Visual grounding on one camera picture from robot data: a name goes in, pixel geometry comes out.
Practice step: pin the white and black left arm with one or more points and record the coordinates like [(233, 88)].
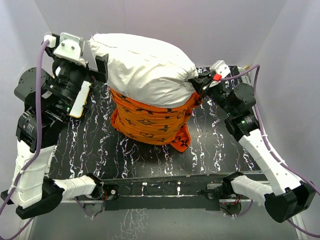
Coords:
[(48, 101)]

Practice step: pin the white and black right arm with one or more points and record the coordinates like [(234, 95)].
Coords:
[(287, 194)]

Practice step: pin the orange patterned plush pillowcase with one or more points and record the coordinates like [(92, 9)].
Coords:
[(154, 125)]

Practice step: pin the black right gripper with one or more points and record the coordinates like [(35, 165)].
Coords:
[(202, 82)]

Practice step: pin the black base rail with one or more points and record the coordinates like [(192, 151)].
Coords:
[(167, 192)]

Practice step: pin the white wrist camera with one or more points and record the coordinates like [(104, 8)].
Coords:
[(67, 46), (218, 71)]

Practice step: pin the white board with wooden frame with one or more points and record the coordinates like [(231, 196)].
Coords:
[(80, 101)]

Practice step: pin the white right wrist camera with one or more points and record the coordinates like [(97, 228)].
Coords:
[(218, 71)]

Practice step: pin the white pillow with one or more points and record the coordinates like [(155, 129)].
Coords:
[(147, 70)]

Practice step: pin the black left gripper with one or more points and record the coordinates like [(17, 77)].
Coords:
[(101, 64)]

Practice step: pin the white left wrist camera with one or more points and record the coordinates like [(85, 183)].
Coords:
[(67, 46)]

